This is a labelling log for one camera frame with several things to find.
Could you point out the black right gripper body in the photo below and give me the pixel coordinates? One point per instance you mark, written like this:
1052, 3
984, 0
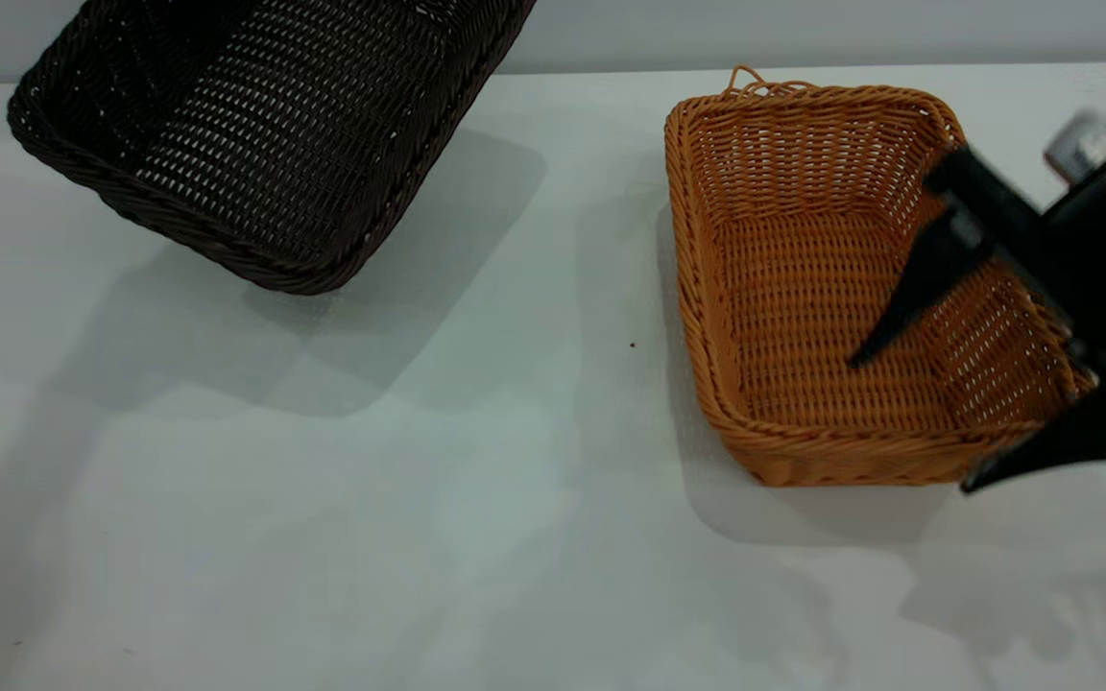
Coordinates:
1100, 259

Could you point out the orange wicker basket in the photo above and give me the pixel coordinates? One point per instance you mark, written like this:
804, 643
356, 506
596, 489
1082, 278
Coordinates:
803, 307

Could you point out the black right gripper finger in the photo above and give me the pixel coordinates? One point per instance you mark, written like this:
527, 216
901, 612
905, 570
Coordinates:
1081, 437
937, 274

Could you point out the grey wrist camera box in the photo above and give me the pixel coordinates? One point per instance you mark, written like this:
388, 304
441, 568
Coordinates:
1081, 144

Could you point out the black wicker basket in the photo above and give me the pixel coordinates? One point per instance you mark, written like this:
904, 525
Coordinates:
255, 154

